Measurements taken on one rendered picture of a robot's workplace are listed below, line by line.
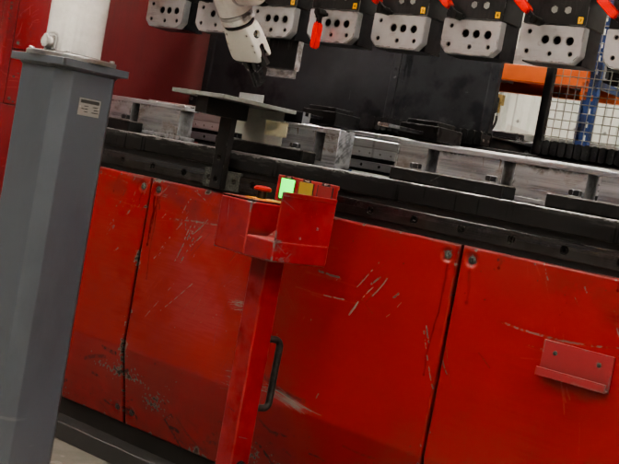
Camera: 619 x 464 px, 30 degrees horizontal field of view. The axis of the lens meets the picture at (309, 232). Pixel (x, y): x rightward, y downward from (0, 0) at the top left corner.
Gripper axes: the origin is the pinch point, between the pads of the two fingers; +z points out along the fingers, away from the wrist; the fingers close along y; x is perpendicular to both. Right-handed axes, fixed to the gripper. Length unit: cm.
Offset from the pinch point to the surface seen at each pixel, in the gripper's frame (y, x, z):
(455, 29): -53, -14, -10
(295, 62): -4.5, -9.5, 0.7
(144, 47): 85, -33, 17
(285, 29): -1.8, -12.1, -6.8
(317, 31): -15.9, -8.9, -9.1
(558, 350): -98, 35, 31
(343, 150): -24.6, 3.0, 16.3
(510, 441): -91, 47, 47
